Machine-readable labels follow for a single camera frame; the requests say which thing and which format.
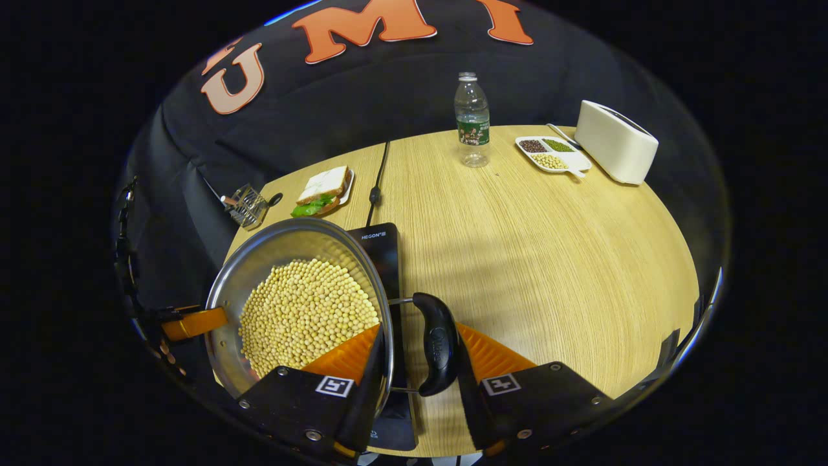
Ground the black power cable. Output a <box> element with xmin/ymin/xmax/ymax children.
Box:
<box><xmin>365</xmin><ymin>141</ymin><xmax>391</xmax><ymax>227</ymax></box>

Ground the black induction cooktop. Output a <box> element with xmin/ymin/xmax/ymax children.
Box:
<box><xmin>346</xmin><ymin>223</ymin><xmax>418</xmax><ymax>452</ymax></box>

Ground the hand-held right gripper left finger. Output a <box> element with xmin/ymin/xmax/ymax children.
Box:
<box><xmin>236</xmin><ymin>324</ymin><xmax>389</xmax><ymax>464</ymax></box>

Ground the white toaster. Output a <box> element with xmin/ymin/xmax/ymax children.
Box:
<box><xmin>574</xmin><ymin>100</ymin><xmax>659</xmax><ymax>185</ymax></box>

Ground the metal wire holder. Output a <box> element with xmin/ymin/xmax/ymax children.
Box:
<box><xmin>221</xmin><ymin>184</ymin><xmax>283</xmax><ymax>231</ymax></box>

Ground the clear plastic water bottle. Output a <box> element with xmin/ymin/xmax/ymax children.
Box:
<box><xmin>454</xmin><ymin>72</ymin><xmax>490</xmax><ymax>168</ymax></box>

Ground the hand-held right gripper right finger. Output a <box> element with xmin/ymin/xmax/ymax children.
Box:
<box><xmin>456</xmin><ymin>322</ymin><xmax>612</xmax><ymax>458</ymax></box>

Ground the steel pot with soybeans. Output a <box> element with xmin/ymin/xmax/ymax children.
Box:
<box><xmin>204</xmin><ymin>217</ymin><xmax>461</xmax><ymax>397</ymax></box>

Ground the white divided dish with beans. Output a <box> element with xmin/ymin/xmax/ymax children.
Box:
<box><xmin>515</xmin><ymin>136</ymin><xmax>593</xmax><ymax>179</ymax></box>

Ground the sandwich with lettuce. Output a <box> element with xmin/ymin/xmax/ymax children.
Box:
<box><xmin>290</xmin><ymin>166</ymin><xmax>352</xmax><ymax>218</ymax></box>

